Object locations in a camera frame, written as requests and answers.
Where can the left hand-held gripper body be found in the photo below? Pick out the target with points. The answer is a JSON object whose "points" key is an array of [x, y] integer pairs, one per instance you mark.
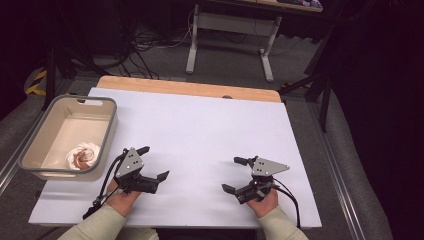
{"points": [[130, 164]]}

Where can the cream baby garment tan trim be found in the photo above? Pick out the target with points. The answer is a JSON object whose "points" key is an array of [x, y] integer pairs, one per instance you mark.
{"points": [[83, 156]]}

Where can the desk with white legs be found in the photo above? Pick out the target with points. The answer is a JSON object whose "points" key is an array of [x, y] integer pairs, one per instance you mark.
{"points": [[230, 25]]}

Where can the person's left hand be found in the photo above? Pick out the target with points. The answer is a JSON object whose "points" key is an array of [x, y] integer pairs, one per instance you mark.
{"points": [[121, 201]]}

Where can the black tripod stand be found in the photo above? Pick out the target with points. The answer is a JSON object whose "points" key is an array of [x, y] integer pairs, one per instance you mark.
{"points": [[50, 76], [325, 100]]}

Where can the aluminium rail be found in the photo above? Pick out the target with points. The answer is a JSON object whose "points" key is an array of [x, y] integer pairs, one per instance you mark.
{"points": [[8, 171], [336, 173]]}

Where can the beige basket with grey rim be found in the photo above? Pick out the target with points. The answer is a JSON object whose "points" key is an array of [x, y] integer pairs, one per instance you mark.
{"points": [[66, 126]]}

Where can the person's right hand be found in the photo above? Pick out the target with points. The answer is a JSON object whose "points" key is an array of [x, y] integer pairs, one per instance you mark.
{"points": [[265, 206]]}

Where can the yellow black striped tape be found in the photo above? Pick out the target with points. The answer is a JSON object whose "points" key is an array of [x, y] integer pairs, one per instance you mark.
{"points": [[40, 75]]}

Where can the black curtain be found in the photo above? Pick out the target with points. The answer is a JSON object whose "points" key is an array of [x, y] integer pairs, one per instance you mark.
{"points": [[383, 100]]}

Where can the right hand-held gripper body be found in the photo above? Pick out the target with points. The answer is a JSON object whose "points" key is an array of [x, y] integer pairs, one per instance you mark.
{"points": [[266, 166]]}

